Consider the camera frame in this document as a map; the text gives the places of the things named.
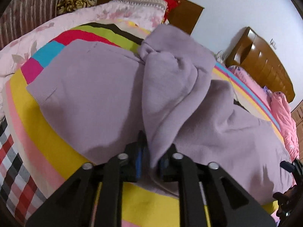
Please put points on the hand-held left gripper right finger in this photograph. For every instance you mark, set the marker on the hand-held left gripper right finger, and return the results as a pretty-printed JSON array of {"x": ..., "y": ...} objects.
[{"x": 163, "y": 166}]

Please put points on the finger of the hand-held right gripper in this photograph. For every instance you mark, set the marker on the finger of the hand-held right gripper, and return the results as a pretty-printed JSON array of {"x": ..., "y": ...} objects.
[
  {"x": 287, "y": 166},
  {"x": 281, "y": 197}
]

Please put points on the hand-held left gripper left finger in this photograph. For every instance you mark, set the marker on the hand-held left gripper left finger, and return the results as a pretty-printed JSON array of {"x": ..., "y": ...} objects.
[{"x": 139, "y": 157}]

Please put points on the lilac knit sweater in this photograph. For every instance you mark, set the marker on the lilac knit sweater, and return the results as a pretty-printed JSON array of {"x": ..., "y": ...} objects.
[{"x": 101, "y": 99}]

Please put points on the wooden louvered wardrobe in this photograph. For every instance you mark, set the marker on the wooden louvered wardrobe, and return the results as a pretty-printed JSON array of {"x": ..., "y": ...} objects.
[{"x": 298, "y": 123}]

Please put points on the pink padded quilt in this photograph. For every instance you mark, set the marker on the pink padded quilt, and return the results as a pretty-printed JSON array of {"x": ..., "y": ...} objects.
[{"x": 284, "y": 118}]

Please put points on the rainbow striped blanket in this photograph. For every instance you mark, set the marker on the rainbow striped blanket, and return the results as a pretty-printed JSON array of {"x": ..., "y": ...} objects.
[{"x": 47, "y": 134}]

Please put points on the glossy wooden bed headboard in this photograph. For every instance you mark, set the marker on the glossy wooden bed headboard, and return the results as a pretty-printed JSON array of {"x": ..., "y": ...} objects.
[{"x": 265, "y": 63}]

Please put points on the red checkered cloth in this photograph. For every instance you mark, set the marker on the red checkered cloth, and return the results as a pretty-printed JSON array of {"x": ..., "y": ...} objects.
[{"x": 14, "y": 170}]

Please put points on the flat brown wooden board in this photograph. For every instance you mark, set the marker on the flat brown wooden board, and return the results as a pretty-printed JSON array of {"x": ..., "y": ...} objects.
[{"x": 187, "y": 16}]

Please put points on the red embroidered pillow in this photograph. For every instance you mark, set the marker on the red embroidered pillow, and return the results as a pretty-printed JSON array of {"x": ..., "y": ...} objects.
[{"x": 171, "y": 6}]

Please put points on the light pink floral quilt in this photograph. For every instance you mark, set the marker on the light pink floral quilt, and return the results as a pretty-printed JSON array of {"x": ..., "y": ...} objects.
[{"x": 23, "y": 45}]

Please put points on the yellow brown patterned cloth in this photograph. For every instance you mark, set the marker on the yellow brown patterned cloth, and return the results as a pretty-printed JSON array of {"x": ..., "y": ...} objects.
[{"x": 73, "y": 4}]

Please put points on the striped floral curtain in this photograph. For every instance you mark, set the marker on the striped floral curtain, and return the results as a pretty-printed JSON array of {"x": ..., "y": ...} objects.
[{"x": 28, "y": 7}]

